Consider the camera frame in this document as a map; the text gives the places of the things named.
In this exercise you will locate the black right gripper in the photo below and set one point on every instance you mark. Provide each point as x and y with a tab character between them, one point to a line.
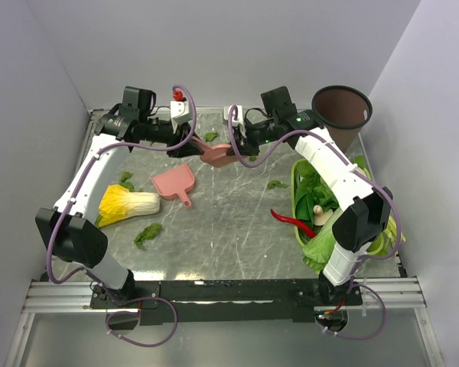
244	144

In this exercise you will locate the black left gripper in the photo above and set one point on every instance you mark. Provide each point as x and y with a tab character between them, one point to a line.
187	149

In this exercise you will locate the pink hand brush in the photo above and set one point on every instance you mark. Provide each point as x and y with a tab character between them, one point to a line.
215	155

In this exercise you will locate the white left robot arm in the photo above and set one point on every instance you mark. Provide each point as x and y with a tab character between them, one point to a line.
68	228

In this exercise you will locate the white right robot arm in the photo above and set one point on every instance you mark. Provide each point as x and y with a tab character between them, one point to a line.
320	135

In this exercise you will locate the pink plastic dustpan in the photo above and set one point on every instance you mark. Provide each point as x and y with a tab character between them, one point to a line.
176	183

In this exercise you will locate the dark green leafy vegetable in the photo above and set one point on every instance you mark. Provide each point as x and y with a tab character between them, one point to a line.
311	190

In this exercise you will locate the yellow white napa cabbage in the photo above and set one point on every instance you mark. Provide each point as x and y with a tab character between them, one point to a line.
119	203

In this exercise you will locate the brown plastic trash bin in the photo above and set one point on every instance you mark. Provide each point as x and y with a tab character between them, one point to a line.
343	110

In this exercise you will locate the beige mushroom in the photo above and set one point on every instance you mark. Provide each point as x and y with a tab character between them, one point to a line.
321	216

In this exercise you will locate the red chili pepper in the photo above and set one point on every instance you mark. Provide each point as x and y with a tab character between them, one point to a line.
307	230

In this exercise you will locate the green lettuce leaf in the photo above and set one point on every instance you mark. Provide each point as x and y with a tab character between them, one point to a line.
317	252

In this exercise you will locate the yellow green leek stalks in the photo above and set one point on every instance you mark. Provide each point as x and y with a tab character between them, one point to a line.
391	232

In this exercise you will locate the green plastic vegetable basket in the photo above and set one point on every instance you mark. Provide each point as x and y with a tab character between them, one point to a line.
300	236

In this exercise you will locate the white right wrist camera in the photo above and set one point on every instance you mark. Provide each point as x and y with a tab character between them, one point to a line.
237	118

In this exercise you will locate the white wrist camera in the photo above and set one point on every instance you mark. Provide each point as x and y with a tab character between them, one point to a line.
237	118
180	112

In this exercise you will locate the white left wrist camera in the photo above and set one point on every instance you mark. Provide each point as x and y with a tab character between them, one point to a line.
180	112

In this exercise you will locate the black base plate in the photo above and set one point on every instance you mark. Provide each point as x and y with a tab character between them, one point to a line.
229	300

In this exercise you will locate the aluminium frame rail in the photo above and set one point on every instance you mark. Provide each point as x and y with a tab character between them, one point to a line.
75	297

